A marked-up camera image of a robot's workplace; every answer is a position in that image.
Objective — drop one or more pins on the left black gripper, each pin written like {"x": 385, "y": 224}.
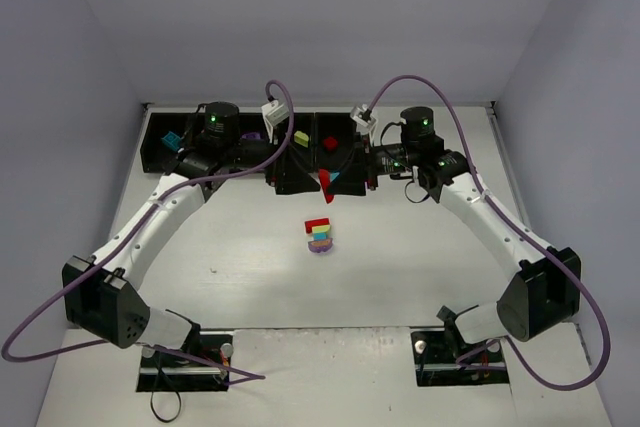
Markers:
{"x": 272, "y": 162}

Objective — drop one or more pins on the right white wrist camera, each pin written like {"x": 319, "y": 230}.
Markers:
{"x": 365, "y": 122}

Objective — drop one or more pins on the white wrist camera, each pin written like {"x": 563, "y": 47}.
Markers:
{"x": 365, "y": 122}
{"x": 273, "y": 113}

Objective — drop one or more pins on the yellow green lego brick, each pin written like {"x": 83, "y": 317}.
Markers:
{"x": 321, "y": 228}

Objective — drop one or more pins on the red long lego brick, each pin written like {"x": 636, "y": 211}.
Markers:
{"x": 309, "y": 224}

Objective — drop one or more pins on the lime green lego brick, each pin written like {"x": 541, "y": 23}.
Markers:
{"x": 301, "y": 138}

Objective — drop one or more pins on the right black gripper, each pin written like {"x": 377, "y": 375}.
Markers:
{"x": 370, "y": 163}

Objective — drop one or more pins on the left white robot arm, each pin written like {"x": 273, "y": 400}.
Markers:
{"x": 101, "y": 293}

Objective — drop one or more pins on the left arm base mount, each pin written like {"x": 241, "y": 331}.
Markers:
{"x": 161, "y": 372}

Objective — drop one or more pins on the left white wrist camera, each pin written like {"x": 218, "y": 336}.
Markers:
{"x": 273, "y": 113}

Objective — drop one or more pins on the red curved lego brick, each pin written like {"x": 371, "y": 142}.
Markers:
{"x": 325, "y": 178}

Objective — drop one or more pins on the red small lego brick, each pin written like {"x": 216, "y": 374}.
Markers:
{"x": 329, "y": 144}

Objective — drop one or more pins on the purple square lego brick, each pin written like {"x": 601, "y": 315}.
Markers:
{"x": 252, "y": 136}

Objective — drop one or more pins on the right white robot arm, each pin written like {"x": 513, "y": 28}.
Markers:
{"x": 541, "y": 290}

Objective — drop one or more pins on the purple oval lego piece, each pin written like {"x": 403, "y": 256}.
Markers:
{"x": 320, "y": 246}

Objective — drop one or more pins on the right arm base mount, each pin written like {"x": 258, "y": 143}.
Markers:
{"x": 443, "y": 359}

